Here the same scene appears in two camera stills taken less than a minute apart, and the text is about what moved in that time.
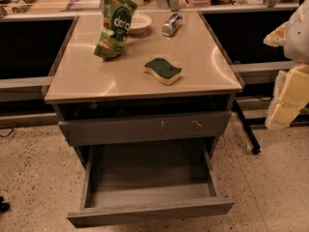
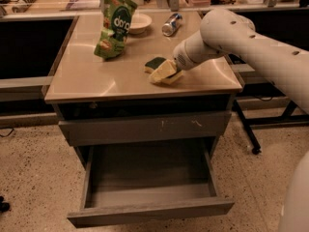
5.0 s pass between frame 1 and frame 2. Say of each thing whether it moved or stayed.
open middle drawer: stayed
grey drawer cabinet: stayed
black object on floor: stayed
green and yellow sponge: moved
